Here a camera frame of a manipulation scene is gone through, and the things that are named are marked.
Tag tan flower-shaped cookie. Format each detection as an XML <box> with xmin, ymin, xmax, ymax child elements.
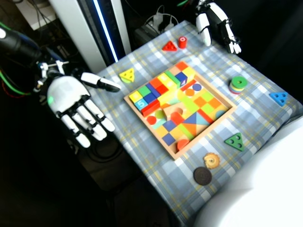
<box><xmin>203</xmin><ymin>152</ymin><xmax>220</xmax><ymax>170</ymax></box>

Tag yellow cube with three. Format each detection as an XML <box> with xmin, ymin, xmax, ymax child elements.
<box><xmin>157</xmin><ymin>72</ymin><xmax>170</xmax><ymax>83</ymax></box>

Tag green triangle block with holes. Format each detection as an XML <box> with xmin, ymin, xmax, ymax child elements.
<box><xmin>224</xmin><ymin>132</ymin><xmax>245</xmax><ymax>152</ymax></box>

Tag yellow cube with two bars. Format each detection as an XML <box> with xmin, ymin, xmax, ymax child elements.
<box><xmin>129</xmin><ymin>91</ymin><xmax>143</xmax><ymax>104</ymax></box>

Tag green wooden ring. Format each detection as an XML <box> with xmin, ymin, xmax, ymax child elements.
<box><xmin>231</xmin><ymin>75</ymin><xmax>249</xmax><ymax>90</ymax></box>

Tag wooden tray with printed shapes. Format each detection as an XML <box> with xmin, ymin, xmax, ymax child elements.
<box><xmin>123</xmin><ymin>61</ymin><xmax>238</xmax><ymax>161</ymax></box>

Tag green cable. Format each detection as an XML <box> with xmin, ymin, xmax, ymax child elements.
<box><xmin>0</xmin><ymin>70</ymin><xmax>32</xmax><ymax>96</ymax></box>

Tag blue plaid tablecloth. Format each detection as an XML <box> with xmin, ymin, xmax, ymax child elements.
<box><xmin>91</xmin><ymin>20</ymin><xmax>303</xmax><ymax>227</ymax></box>

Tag blue triangle block with holes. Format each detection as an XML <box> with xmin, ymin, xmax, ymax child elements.
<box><xmin>269</xmin><ymin>91</ymin><xmax>289</xmax><ymax>106</ymax></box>

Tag black box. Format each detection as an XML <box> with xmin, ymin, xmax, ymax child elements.
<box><xmin>134</xmin><ymin>23</ymin><xmax>161</xmax><ymax>46</ymax></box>

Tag plain wooden block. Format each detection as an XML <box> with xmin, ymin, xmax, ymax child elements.
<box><xmin>162</xmin><ymin>103</ymin><xmax>188</xmax><ymax>122</ymax></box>

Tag cyan cube with five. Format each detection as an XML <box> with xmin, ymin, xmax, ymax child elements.
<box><xmin>134</xmin><ymin>98</ymin><xmax>149</xmax><ymax>112</ymax></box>

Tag dark brown round cookie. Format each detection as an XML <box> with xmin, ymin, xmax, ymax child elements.
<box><xmin>193</xmin><ymin>166</ymin><xmax>213</xmax><ymax>185</ymax></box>

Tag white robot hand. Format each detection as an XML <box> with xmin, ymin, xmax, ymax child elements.
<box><xmin>46</xmin><ymin>68</ymin><xmax>122</xmax><ymax>149</ymax></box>
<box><xmin>195</xmin><ymin>1</ymin><xmax>242</xmax><ymax>54</ymax></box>

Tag yellow triangle block with holes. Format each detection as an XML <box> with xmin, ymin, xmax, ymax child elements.
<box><xmin>119</xmin><ymin>68</ymin><xmax>135</xmax><ymax>81</ymax></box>

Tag red triangle block with holes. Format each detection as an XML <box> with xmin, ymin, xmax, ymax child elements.
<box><xmin>162</xmin><ymin>40</ymin><xmax>178</xmax><ymax>52</ymax></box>

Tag yellow wooden ring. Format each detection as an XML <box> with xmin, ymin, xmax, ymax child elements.
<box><xmin>229</xmin><ymin>83</ymin><xmax>245</xmax><ymax>92</ymax></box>

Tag white column with blue light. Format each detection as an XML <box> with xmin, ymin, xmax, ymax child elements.
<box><xmin>48</xmin><ymin>0</ymin><xmax>132</xmax><ymax>73</ymax></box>

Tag red cable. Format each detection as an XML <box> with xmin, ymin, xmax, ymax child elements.
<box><xmin>1</xmin><ymin>79</ymin><xmax>26</xmax><ymax>98</ymax></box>

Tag white power strip with plugs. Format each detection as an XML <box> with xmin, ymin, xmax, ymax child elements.
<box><xmin>144</xmin><ymin>6</ymin><xmax>179</xmax><ymax>34</ymax></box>

